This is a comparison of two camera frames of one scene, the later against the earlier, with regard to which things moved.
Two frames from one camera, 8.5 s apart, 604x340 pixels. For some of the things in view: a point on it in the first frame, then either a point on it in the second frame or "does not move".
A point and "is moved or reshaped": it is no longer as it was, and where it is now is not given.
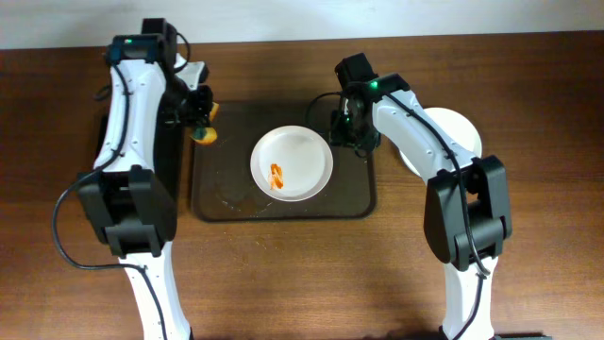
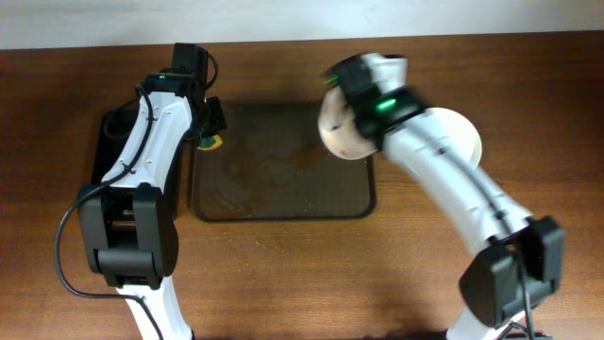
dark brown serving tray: x=223 y=185 does not move
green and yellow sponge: x=207 y=134 is moved or reshaped
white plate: x=453 y=127 does not move
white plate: x=292 y=163 is moved or reshaped
